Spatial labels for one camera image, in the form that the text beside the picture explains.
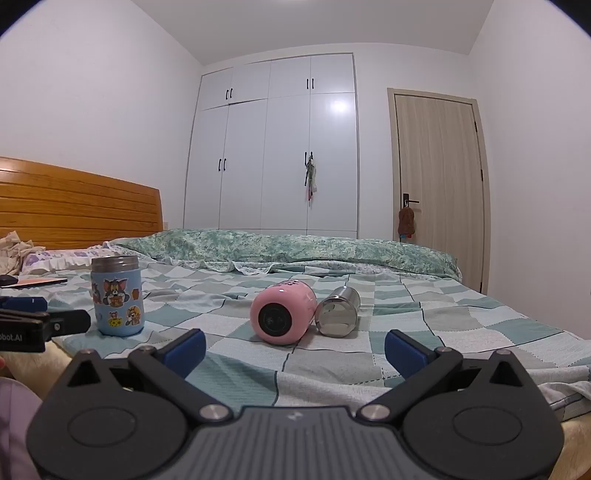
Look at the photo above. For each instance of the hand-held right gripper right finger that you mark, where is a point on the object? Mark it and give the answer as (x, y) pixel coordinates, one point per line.
(406, 353)

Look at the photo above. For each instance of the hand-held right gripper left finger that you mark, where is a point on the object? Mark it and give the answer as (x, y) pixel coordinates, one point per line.
(187, 353)

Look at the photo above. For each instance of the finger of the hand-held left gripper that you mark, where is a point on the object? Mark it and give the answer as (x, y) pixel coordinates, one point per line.
(69, 321)
(23, 304)

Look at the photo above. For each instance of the blue cartoon cup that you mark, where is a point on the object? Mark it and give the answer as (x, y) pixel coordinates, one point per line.
(117, 295)

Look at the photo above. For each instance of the stainless steel cup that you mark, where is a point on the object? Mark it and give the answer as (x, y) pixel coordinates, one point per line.
(339, 311)

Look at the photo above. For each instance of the pink cup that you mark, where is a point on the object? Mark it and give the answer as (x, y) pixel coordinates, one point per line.
(284, 311)

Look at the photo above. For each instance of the small black object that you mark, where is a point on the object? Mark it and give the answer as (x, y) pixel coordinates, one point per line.
(7, 280)

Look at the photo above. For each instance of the flat red phone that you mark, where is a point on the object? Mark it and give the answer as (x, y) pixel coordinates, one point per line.
(41, 281)

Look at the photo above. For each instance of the checkered bed sheet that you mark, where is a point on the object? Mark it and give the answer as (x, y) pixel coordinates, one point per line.
(415, 323)

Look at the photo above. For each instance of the crumpled beige cloth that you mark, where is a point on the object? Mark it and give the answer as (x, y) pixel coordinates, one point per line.
(14, 251)

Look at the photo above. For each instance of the purple floral pillow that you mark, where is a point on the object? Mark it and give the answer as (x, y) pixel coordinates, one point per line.
(69, 257)

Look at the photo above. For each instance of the person's lavender clothing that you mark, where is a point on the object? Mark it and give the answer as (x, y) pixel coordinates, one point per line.
(16, 429)

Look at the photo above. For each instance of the wooden headboard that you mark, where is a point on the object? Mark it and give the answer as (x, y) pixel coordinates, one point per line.
(78, 207)

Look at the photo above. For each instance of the brown plush toy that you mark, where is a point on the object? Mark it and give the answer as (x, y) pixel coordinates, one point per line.
(407, 221)

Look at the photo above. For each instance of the green floral quilt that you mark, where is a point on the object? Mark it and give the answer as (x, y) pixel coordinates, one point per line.
(277, 249)

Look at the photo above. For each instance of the beige wooden door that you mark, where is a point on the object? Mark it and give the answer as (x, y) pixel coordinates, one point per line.
(438, 184)

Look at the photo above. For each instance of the white wardrobe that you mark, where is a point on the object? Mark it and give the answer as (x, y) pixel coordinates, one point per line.
(272, 152)

